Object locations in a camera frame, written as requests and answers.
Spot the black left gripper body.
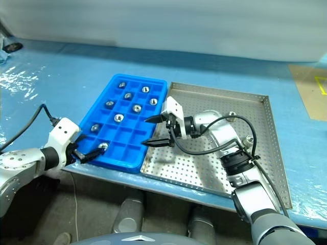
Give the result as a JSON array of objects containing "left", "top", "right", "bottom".
[{"left": 64, "top": 134, "right": 87, "bottom": 164}]

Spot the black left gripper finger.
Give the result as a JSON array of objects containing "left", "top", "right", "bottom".
[
  {"left": 81, "top": 147, "right": 107, "bottom": 164},
  {"left": 73, "top": 149, "right": 86, "bottom": 164}
]

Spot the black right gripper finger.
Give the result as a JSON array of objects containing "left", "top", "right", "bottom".
[
  {"left": 144, "top": 114, "right": 167, "bottom": 124},
  {"left": 141, "top": 137, "right": 171, "bottom": 149}
]

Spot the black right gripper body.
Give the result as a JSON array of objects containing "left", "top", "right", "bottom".
[{"left": 165, "top": 113, "right": 179, "bottom": 148}]

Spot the perforated steel tray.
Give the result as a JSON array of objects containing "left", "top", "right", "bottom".
[{"left": 140, "top": 81, "right": 293, "bottom": 211}]

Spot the blue plastic compartment tray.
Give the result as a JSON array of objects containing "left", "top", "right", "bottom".
[{"left": 78, "top": 73, "right": 169, "bottom": 174}]

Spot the grey rounded cylinder shape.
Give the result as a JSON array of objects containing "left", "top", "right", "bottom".
[
  {"left": 188, "top": 205, "right": 218, "bottom": 243},
  {"left": 113, "top": 195, "right": 145, "bottom": 234}
]

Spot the brown shoe tip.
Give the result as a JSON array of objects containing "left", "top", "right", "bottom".
[{"left": 54, "top": 231, "right": 73, "bottom": 245}]

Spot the grey housing with white chevron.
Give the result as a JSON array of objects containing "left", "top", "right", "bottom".
[{"left": 76, "top": 231, "right": 202, "bottom": 245}]

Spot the white backdrop panel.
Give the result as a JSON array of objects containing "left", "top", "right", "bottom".
[{"left": 0, "top": 0, "right": 327, "bottom": 63}]

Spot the dark round object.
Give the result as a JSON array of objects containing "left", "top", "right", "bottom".
[{"left": 4, "top": 42, "right": 24, "bottom": 53}]

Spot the brown cardboard mat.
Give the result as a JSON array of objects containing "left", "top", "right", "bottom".
[{"left": 288, "top": 62, "right": 327, "bottom": 122}]

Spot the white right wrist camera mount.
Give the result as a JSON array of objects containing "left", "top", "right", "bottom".
[{"left": 161, "top": 96, "right": 189, "bottom": 140}]

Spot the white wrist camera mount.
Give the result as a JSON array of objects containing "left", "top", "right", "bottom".
[
  {"left": 48, "top": 117, "right": 81, "bottom": 169},
  {"left": 161, "top": 96, "right": 189, "bottom": 140}
]

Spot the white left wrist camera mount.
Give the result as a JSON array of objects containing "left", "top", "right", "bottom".
[{"left": 48, "top": 117, "right": 81, "bottom": 169}]

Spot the thin white string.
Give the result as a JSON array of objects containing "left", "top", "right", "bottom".
[{"left": 71, "top": 173, "right": 80, "bottom": 242}]

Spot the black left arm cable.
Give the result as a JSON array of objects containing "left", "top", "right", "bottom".
[{"left": 0, "top": 104, "right": 61, "bottom": 154}]

